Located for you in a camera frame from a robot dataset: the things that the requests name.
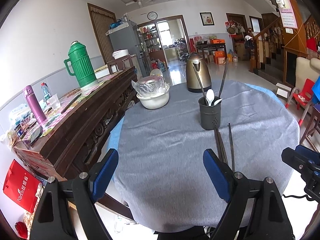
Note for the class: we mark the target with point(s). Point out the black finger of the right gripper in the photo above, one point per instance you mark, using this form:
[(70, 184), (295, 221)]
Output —
[(306, 162)]

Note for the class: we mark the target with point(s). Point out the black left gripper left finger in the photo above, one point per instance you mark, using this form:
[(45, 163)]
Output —
[(52, 219)]

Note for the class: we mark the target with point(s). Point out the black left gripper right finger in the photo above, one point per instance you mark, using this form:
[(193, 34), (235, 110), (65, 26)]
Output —
[(254, 210)]

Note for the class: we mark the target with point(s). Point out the white spoon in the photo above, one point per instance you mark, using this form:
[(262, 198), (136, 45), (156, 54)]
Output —
[(217, 102), (210, 96)]

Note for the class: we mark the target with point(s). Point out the red paper bag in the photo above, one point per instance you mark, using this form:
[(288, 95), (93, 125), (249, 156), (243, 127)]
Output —
[(21, 186)]

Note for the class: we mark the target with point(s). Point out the red plastic child chair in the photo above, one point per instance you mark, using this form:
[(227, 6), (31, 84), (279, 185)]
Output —
[(302, 98)]

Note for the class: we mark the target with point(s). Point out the blue plastic sheet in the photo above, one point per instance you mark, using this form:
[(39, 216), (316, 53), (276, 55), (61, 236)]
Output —
[(316, 92)]

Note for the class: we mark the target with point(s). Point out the dark wooden sideboard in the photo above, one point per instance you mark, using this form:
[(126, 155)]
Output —
[(76, 141)]

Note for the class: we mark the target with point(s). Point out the black smartphone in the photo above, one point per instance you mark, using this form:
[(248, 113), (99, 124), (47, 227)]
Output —
[(36, 135)]

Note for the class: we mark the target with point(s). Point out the dark grey utensil holder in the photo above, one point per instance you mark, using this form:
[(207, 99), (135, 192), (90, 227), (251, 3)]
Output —
[(210, 116)]

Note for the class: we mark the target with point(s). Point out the grey table cloth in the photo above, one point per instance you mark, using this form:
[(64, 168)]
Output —
[(161, 174)]

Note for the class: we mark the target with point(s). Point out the purple thermos bottle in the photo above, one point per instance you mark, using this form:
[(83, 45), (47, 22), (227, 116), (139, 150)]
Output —
[(34, 104)]

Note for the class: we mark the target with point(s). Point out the plastic water bottle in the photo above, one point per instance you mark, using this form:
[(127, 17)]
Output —
[(46, 92)]

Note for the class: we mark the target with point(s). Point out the wooden staircase railing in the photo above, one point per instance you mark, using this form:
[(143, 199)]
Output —
[(275, 48)]

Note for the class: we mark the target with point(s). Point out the brass electric kettle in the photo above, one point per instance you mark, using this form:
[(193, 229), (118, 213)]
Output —
[(202, 70)]

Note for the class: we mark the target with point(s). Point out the white bowl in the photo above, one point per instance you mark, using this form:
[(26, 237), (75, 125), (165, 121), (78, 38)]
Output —
[(157, 101)]

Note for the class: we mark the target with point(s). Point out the green thermos jug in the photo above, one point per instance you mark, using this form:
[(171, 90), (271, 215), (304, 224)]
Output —
[(79, 65)]

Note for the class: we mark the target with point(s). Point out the clear plastic bag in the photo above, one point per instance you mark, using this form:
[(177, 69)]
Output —
[(150, 86)]

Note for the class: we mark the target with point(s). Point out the grey refrigerator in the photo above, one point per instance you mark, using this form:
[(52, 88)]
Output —
[(127, 36)]

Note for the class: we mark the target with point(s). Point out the wall calendar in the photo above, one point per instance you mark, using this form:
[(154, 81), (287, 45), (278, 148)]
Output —
[(286, 13)]

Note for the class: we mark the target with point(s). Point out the framed wall picture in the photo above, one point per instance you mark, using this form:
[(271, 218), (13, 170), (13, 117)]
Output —
[(207, 19)]

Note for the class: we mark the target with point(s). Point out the round wall clock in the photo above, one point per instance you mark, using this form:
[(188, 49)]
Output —
[(152, 16)]

